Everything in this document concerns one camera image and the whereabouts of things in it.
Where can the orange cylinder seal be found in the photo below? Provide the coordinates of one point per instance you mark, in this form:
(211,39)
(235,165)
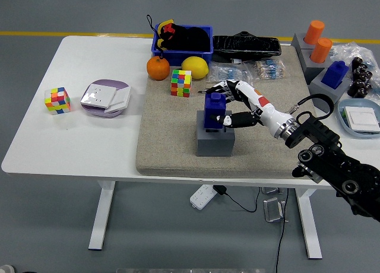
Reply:
(314,32)
(320,50)

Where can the colourful four-by-four puzzle cube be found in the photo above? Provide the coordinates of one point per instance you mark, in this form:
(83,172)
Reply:
(181,83)

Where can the grey seal holder block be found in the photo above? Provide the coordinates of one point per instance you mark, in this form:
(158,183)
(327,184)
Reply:
(311,71)
(320,90)
(297,41)
(213,145)

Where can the bag of blue resistors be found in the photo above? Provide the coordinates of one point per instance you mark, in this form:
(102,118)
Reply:
(228,72)

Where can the clear ballpoint pen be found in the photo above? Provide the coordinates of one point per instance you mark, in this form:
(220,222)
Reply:
(205,91)

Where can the white power strip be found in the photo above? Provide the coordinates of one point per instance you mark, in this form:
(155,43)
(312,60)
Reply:
(202,197)

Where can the light blue plate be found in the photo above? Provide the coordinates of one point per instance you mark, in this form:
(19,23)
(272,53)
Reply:
(356,102)

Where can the large white switch panel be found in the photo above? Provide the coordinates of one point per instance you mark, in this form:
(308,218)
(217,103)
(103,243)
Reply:
(98,96)

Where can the large metal bracket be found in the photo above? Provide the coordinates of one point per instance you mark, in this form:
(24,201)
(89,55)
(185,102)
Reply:
(273,210)

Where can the white table leg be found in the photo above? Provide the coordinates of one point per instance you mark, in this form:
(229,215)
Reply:
(310,231)
(101,219)

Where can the small metal bracket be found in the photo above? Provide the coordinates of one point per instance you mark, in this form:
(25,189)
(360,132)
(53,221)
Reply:
(270,190)

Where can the black plug adapter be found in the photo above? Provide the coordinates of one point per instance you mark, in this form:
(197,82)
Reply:
(220,190)

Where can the black plastic-wrapped bar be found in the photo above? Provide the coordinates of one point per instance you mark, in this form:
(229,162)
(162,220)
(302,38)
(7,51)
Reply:
(246,46)

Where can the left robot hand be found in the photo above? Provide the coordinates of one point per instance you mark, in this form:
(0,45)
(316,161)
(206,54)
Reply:
(6,269)

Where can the small white switch panel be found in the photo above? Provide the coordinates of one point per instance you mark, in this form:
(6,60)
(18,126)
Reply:
(121,98)

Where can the clear crumpled plastic bag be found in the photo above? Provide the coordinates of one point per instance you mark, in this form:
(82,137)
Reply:
(347,52)

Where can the bag of brown resistors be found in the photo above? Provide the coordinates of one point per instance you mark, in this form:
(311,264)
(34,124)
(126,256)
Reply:
(268,69)

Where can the yellow lemon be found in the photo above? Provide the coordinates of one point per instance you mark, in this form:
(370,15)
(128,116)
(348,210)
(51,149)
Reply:
(194,66)

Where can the dark brown small knob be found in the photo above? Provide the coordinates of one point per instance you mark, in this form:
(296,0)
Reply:
(359,83)
(357,61)
(368,86)
(353,91)
(368,75)
(363,68)

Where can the black cloth bag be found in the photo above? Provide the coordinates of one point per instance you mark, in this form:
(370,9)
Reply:
(190,38)

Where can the colourful three-by-three puzzle cube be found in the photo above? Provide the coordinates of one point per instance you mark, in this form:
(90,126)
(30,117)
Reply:
(58,102)

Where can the purple plate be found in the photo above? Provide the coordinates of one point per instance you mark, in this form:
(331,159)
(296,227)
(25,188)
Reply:
(102,114)

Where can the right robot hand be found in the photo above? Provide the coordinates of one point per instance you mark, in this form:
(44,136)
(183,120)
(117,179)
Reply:
(264,107)

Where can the blue plastic bin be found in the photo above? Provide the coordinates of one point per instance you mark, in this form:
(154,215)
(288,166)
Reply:
(178,57)

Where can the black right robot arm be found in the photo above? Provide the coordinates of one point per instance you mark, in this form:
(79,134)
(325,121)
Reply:
(326,136)

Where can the grey-brown mat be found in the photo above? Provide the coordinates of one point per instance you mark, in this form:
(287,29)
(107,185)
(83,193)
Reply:
(178,136)

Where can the orange fruit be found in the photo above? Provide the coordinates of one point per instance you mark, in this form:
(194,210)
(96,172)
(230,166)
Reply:
(158,69)

